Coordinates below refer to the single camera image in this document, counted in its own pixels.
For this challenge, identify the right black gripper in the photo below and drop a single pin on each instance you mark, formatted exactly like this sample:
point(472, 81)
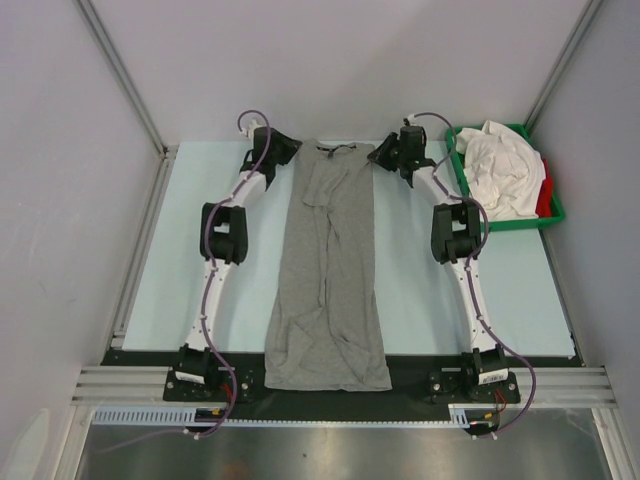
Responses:
point(380, 154)

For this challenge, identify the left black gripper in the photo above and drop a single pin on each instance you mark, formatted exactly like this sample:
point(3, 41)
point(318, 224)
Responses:
point(289, 146)

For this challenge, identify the grey t-shirt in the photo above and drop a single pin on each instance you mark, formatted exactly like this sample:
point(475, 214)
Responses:
point(324, 332)

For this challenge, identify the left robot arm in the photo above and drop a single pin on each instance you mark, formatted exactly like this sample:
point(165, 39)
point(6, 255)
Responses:
point(224, 245)

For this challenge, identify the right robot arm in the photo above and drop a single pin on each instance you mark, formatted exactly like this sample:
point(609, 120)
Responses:
point(456, 242)

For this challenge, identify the white t-shirt in bin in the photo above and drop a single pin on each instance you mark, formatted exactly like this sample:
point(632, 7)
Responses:
point(503, 172)

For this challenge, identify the red t-shirt in bin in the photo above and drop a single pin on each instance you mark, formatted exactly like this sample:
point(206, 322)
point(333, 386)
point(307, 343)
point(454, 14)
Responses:
point(544, 202)

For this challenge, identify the green plastic bin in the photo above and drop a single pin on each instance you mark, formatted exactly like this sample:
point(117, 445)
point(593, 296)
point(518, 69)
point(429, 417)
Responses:
point(558, 211)

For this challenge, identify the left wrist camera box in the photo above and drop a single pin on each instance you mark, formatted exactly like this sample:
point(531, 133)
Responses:
point(249, 130)

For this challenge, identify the left aluminium corner post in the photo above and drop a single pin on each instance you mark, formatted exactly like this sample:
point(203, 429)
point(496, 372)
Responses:
point(108, 49)

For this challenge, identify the aluminium corner post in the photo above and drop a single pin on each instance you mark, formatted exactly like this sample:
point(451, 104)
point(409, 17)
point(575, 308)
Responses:
point(108, 49)
point(576, 38)

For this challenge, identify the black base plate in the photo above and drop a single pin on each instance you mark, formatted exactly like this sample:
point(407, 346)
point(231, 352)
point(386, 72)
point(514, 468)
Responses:
point(420, 385)

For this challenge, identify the right aluminium corner post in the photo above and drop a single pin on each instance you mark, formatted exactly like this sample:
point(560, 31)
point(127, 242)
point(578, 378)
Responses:
point(576, 38)

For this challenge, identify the aluminium front rail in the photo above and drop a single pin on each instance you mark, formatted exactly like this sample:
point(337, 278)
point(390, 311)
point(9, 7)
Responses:
point(555, 387)

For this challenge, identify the white cable duct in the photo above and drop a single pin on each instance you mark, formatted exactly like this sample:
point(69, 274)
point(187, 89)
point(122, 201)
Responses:
point(204, 418)

